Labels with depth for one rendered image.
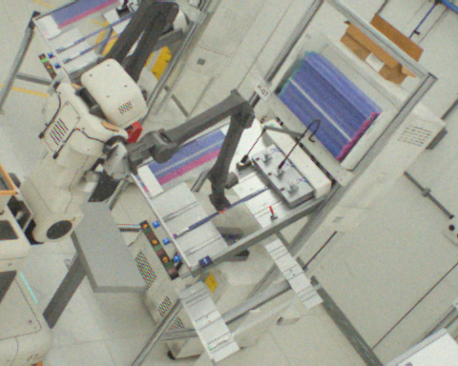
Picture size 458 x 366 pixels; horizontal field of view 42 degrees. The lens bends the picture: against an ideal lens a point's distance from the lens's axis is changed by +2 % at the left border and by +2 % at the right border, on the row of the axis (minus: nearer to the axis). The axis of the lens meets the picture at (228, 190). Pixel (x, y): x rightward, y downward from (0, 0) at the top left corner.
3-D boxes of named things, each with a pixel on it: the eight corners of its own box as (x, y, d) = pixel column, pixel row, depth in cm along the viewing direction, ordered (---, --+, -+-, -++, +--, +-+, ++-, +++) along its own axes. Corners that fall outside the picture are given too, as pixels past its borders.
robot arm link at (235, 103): (239, 79, 225) (256, 95, 220) (241, 103, 236) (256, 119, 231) (138, 136, 213) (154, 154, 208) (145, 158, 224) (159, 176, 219)
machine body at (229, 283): (168, 366, 311) (230, 284, 285) (116, 266, 350) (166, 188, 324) (252, 351, 357) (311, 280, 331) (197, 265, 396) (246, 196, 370)
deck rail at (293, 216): (193, 278, 263) (191, 272, 258) (191, 274, 264) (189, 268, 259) (325, 205, 279) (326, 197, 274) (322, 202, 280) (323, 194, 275)
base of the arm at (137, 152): (114, 139, 208) (132, 161, 202) (135, 130, 210) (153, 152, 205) (117, 155, 214) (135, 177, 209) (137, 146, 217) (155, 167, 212)
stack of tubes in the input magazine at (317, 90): (337, 160, 264) (375, 111, 252) (276, 94, 292) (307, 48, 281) (353, 163, 273) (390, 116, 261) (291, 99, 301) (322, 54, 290)
